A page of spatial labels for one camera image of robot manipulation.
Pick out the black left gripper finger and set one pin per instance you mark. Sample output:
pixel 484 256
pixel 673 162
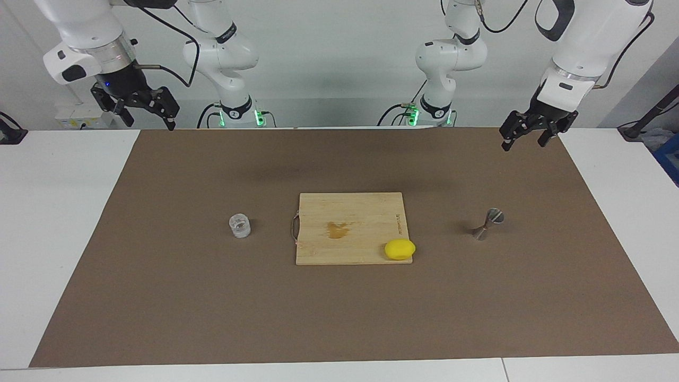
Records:
pixel 520 123
pixel 562 129

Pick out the steel double jigger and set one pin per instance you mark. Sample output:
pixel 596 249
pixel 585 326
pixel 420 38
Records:
pixel 484 230

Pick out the small clear glass cup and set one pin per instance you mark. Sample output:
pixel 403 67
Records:
pixel 240 227

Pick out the blue crate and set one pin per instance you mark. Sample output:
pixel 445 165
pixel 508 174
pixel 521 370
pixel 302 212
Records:
pixel 669 159

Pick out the white wall socket box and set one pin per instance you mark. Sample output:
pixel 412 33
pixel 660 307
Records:
pixel 74 118

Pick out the black clamp mount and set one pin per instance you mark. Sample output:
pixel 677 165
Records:
pixel 11 135

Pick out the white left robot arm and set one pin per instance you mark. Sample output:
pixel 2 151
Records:
pixel 594 37

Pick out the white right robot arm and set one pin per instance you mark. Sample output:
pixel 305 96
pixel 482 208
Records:
pixel 79 21

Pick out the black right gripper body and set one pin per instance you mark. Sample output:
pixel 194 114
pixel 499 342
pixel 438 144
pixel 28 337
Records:
pixel 124 79

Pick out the brown table mat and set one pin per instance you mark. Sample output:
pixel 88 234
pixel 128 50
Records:
pixel 212 307

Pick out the yellow lemon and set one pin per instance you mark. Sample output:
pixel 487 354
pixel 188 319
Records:
pixel 400 249

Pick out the bamboo cutting board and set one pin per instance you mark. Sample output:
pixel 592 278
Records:
pixel 360 212

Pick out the black stand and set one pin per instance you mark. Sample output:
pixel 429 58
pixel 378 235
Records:
pixel 650 114

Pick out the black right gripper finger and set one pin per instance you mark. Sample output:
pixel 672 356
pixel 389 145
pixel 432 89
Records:
pixel 164 101
pixel 109 100

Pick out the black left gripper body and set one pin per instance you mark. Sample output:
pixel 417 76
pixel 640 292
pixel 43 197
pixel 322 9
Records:
pixel 549 115

